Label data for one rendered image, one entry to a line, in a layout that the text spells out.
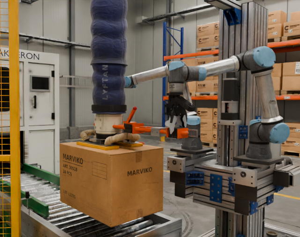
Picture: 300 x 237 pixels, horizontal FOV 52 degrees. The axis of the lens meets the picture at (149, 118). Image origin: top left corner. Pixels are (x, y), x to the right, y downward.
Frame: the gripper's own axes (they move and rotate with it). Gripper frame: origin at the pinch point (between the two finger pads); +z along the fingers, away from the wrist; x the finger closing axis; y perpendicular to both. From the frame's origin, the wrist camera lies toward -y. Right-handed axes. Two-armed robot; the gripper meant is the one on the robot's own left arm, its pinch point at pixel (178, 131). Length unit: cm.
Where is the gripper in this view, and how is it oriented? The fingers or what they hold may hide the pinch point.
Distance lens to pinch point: 157.4
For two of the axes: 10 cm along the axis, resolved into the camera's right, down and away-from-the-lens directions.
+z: -0.1, 10.0, 0.5
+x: -7.4, 0.3, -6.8
